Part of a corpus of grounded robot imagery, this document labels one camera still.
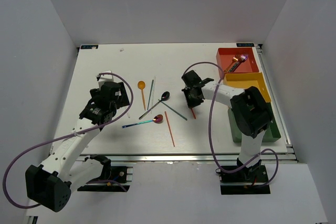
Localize dark teal chopstick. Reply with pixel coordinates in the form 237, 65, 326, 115
159, 100, 187, 121

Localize clear white chopstick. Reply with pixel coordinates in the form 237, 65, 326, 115
150, 76, 156, 106

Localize gold fork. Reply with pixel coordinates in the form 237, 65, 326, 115
224, 54, 241, 72

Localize purple fork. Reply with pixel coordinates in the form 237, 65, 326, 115
239, 55, 248, 62

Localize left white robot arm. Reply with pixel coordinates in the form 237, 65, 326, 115
25, 81, 130, 212

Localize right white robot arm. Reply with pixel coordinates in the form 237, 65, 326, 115
182, 70, 273, 182

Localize black spoon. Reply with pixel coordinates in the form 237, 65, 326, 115
139, 91, 170, 120

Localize orange spoon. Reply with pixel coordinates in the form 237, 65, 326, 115
138, 81, 146, 110

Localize iridescent rainbow spoon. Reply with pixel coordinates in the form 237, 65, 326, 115
122, 114, 163, 129

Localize red container box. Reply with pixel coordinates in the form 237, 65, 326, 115
216, 48, 263, 80

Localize yellow container box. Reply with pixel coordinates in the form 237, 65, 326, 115
223, 72, 271, 103

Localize left blue table label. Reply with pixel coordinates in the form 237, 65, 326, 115
80, 45, 99, 50

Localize green container box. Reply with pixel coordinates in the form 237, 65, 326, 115
227, 102, 282, 144

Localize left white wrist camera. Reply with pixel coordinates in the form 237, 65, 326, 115
96, 70, 114, 89

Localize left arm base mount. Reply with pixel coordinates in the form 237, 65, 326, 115
77, 155, 133, 193

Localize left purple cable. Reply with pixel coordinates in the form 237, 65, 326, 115
4, 73, 134, 209

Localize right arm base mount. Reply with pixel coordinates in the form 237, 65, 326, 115
215, 165, 271, 195

